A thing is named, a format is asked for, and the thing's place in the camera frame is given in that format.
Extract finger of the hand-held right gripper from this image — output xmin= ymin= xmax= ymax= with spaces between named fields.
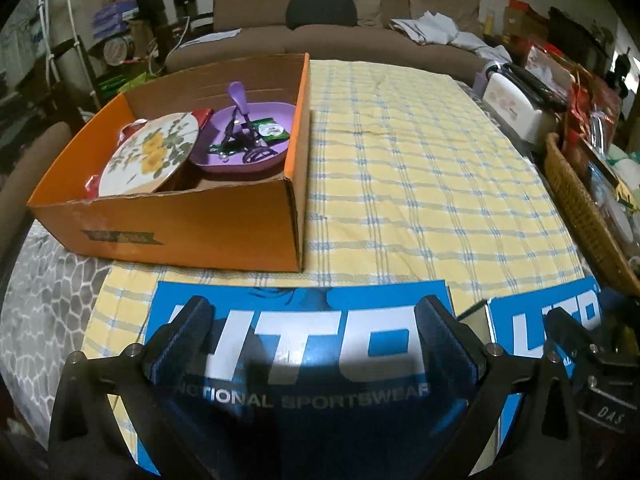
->
xmin=547 ymin=307 xmax=601 ymax=361

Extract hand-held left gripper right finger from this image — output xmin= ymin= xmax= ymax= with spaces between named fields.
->
xmin=416 ymin=296 xmax=582 ymax=480

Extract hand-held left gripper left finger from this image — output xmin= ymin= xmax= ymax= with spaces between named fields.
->
xmin=49 ymin=296 xmax=215 ymax=480

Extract orange cardboard box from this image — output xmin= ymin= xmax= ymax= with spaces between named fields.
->
xmin=27 ymin=52 xmax=312 ymax=273

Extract floral plate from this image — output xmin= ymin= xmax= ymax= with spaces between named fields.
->
xmin=97 ymin=112 xmax=201 ymax=197

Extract red gift bag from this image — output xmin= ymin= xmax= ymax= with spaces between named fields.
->
xmin=85 ymin=107 xmax=213 ymax=200

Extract green packet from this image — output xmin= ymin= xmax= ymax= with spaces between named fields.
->
xmin=250 ymin=118 xmax=292 ymax=142

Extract purple bowl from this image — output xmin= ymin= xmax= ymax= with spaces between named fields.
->
xmin=189 ymin=101 xmax=297 ymax=176

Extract purple handled black tool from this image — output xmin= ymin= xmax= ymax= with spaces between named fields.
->
xmin=207 ymin=81 xmax=278 ymax=165

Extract blue printed package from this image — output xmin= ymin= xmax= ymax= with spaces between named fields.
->
xmin=135 ymin=280 xmax=506 ymax=480
xmin=487 ymin=277 xmax=601 ymax=461

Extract wicker basket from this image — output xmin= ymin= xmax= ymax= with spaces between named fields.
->
xmin=544 ymin=132 xmax=640 ymax=296

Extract yellow checked tablecloth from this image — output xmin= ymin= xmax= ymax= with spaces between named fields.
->
xmin=82 ymin=59 xmax=586 ymax=461

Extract brown chair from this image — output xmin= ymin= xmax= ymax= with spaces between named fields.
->
xmin=0 ymin=121 xmax=73 ymax=271

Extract pile of red packets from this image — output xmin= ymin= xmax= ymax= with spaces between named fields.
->
xmin=565 ymin=67 xmax=621 ymax=146

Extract white clothes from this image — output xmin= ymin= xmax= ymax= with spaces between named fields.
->
xmin=390 ymin=10 xmax=511 ymax=58

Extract brown sofa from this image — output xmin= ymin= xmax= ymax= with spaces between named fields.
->
xmin=165 ymin=0 xmax=511 ymax=86

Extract cardboard boxes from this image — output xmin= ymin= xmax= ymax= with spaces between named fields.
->
xmin=502 ymin=0 xmax=551 ymax=43

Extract white pole rack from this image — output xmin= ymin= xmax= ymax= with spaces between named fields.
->
xmin=37 ymin=0 xmax=101 ymax=111

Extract blue storage boxes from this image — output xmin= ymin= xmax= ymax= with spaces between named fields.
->
xmin=92 ymin=0 xmax=141 ymax=38

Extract black cushion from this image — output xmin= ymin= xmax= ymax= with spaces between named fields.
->
xmin=286 ymin=0 xmax=358 ymax=30

